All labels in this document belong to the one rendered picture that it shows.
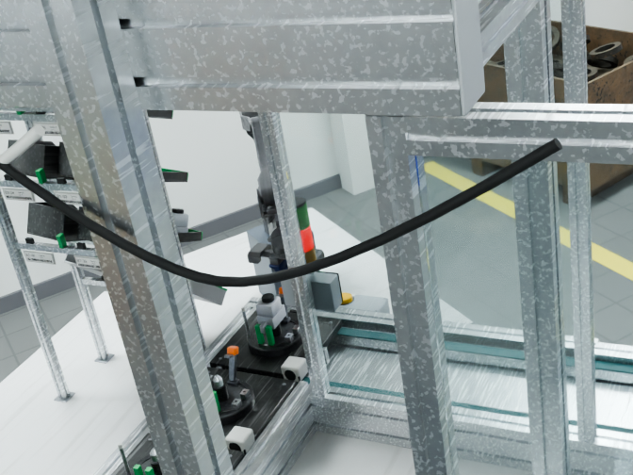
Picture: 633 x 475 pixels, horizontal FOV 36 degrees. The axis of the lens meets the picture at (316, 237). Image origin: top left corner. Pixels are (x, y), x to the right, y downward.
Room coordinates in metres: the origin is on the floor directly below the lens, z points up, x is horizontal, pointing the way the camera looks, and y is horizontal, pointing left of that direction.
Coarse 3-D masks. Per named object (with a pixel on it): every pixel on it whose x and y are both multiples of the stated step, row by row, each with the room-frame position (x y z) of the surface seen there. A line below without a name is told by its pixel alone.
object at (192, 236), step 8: (80, 208) 2.03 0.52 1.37; (80, 224) 2.02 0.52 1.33; (80, 232) 2.01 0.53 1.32; (88, 232) 2.00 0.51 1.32; (192, 232) 2.11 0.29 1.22; (200, 232) 2.13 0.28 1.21; (88, 240) 1.99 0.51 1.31; (184, 240) 2.08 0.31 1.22; (192, 240) 2.10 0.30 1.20; (200, 240) 2.12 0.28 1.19
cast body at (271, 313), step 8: (264, 296) 1.97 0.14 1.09; (272, 296) 1.96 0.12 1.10; (256, 304) 1.95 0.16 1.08; (264, 304) 1.95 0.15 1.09; (272, 304) 1.94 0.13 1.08; (280, 304) 1.97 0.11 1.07; (264, 312) 1.94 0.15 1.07; (272, 312) 1.93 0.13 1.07; (280, 312) 1.96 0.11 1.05; (264, 320) 1.94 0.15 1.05; (272, 320) 1.93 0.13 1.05; (280, 320) 1.95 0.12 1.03; (264, 328) 1.92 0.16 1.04; (272, 328) 1.93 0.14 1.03
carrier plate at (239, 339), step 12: (288, 312) 2.08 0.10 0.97; (252, 324) 2.05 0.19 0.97; (240, 336) 2.01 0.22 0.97; (240, 348) 1.96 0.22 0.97; (300, 348) 1.91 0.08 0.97; (216, 360) 1.93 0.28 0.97; (228, 360) 1.92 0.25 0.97; (240, 360) 1.91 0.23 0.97; (252, 360) 1.90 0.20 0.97; (264, 360) 1.89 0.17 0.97; (276, 360) 1.88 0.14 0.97; (252, 372) 1.86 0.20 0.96; (264, 372) 1.85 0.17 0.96; (276, 372) 1.83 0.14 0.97
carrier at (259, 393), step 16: (208, 368) 1.90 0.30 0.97; (224, 384) 1.75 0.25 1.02; (240, 384) 1.79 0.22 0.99; (256, 384) 1.80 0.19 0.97; (272, 384) 1.79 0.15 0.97; (288, 384) 1.78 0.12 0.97; (224, 400) 1.73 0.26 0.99; (240, 400) 1.71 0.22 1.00; (256, 400) 1.74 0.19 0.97; (272, 400) 1.73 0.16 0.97; (224, 416) 1.68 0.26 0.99; (240, 416) 1.69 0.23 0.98; (256, 416) 1.69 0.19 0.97; (272, 416) 1.69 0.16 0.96; (224, 432) 1.65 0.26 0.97; (240, 432) 1.62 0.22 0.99; (256, 432) 1.63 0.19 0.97; (240, 448) 1.59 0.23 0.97
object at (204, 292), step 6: (192, 282) 2.08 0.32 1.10; (192, 288) 2.08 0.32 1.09; (198, 288) 2.09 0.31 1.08; (204, 288) 2.11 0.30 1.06; (210, 288) 2.12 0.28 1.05; (216, 288) 2.14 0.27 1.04; (222, 288) 2.15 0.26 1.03; (198, 294) 2.09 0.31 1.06; (204, 294) 2.11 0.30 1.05; (210, 294) 2.12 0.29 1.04; (216, 294) 2.13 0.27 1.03; (222, 294) 2.15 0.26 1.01; (204, 300) 2.14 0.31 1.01; (210, 300) 2.12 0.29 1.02; (216, 300) 2.13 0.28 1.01; (222, 300) 2.15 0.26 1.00
